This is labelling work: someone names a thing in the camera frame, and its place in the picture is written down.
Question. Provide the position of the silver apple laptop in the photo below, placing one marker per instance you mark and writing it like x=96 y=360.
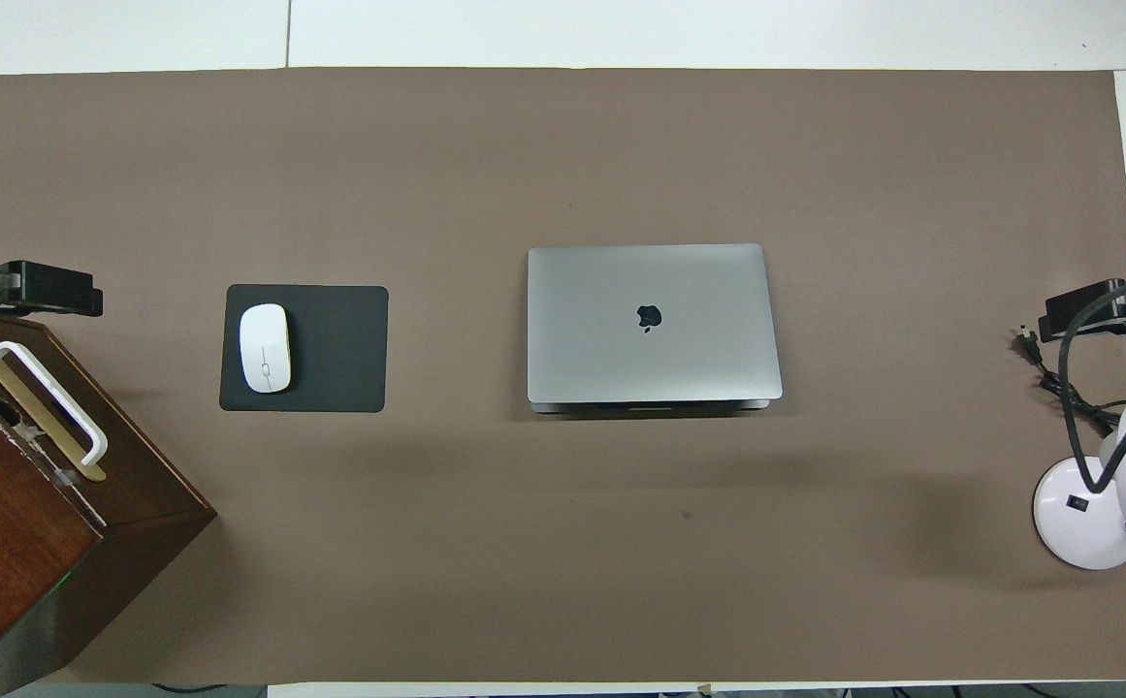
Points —
x=611 y=349

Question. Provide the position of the black mouse pad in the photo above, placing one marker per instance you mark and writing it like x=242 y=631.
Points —
x=339 y=349

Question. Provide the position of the dark wooden box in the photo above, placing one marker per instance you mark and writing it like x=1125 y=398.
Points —
x=29 y=572

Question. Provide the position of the white computer mouse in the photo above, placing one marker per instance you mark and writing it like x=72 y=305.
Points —
x=264 y=349

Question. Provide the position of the brown paper table mat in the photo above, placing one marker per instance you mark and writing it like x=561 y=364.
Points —
x=621 y=543

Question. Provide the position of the white desk lamp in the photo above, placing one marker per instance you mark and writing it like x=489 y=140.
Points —
x=1077 y=514

